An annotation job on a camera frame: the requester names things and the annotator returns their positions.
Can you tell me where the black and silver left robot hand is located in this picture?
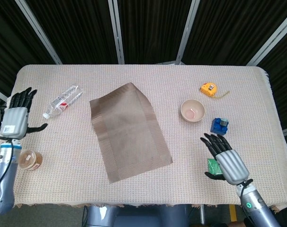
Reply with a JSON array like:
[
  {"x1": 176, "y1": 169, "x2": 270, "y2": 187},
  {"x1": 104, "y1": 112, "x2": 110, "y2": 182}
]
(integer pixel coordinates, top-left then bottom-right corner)
[{"x1": 0, "y1": 87, "x2": 49, "y2": 140}]

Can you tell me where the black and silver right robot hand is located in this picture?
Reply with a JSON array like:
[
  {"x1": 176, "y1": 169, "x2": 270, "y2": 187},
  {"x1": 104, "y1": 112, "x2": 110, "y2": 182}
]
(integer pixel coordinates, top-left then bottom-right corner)
[{"x1": 200, "y1": 133, "x2": 250, "y2": 185}]

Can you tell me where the light brown bowl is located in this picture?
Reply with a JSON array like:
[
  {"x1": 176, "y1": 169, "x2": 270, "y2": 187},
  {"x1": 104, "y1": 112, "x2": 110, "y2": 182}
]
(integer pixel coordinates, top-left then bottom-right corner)
[{"x1": 180, "y1": 99, "x2": 206, "y2": 123}]

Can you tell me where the brown woven placemat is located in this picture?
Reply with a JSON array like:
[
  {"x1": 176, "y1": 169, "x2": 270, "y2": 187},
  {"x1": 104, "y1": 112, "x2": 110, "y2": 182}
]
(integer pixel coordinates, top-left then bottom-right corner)
[{"x1": 89, "y1": 82, "x2": 173, "y2": 184}]

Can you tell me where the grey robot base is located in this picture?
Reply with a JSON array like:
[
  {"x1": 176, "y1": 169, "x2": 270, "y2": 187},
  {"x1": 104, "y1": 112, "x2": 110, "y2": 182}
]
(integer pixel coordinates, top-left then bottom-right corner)
[{"x1": 88, "y1": 204, "x2": 189, "y2": 227}]

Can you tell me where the green foil packet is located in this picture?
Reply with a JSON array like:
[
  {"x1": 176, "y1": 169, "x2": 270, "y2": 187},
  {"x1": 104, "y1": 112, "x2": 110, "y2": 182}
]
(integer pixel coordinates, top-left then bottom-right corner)
[{"x1": 207, "y1": 158, "x2": 224, "y2": 175}]

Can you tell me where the blue toy brick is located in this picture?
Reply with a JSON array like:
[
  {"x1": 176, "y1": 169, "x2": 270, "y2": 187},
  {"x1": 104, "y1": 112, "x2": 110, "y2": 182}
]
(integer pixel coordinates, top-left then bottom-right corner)
[{"x1": 210, "y1": 117, "x2": 229, "y2": 136}]

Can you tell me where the brown lidded food cup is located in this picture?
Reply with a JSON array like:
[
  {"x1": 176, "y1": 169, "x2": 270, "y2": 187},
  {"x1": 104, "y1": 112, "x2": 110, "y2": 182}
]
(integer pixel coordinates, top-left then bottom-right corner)
[{"x1": 18, "y1": 149, "x2": 43, "y2": 171}]

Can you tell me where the clear plastic water bottle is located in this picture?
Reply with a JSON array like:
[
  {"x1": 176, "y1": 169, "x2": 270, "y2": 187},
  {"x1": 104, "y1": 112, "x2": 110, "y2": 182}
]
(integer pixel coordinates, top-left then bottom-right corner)
[{"x1": 42, "y1": 85, "x2": 84, "y2": 120}]

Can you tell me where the beige woven tablecloth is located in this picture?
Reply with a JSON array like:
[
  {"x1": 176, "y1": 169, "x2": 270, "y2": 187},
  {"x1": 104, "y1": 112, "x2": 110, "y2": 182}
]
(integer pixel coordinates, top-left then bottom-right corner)
[{"x1": 0, "y1": 64, "x2": 287, "y2": 211}]

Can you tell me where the yellow tape measure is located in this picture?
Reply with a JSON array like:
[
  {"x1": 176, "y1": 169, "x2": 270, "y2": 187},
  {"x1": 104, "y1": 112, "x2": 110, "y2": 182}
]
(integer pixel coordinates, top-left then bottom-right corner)
[{"x1": 199, "y1": 82, "x2": 230, "y2": 99}]

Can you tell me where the dark brown curtain panel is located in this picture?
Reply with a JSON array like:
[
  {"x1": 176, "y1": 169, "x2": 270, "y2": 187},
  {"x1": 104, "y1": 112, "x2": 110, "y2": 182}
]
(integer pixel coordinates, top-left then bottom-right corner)
[
  {"x1": 257, "y1": 25, "x2": 287, "y2": 131},
  {"x1": 25, "y1": 0, "x2": 118, "y2": 65},
  {"x1": 182, "y1": 0, "x2": 287, "y2": 66},
  {"x1": 116, "y1": 0, "x2": 194, "y2": 65},
  {"x1": 0, "y1": 0, "x2": 60, "y2": 95}
]

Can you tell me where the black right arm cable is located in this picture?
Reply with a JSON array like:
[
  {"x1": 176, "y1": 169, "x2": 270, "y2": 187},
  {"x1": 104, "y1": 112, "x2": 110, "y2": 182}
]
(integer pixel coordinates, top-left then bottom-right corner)
[{"x1": 239, "y1": 179, "x2": 254, "y2": 201}]

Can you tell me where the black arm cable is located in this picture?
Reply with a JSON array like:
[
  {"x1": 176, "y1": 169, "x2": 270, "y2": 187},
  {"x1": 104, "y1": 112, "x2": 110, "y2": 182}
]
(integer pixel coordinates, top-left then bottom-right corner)
[
  {"x1": 239, "y1": 179, "x2": 254, "y2": 201},
  {"x1": 0, "y1": 139, "x2": 16, "y2": 193}
]

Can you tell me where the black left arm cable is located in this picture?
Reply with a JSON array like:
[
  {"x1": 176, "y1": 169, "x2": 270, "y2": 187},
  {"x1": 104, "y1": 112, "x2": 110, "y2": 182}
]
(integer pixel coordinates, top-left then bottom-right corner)
[{"x1": 0, "y1": 139, "x2": 16, "y2": 193}]

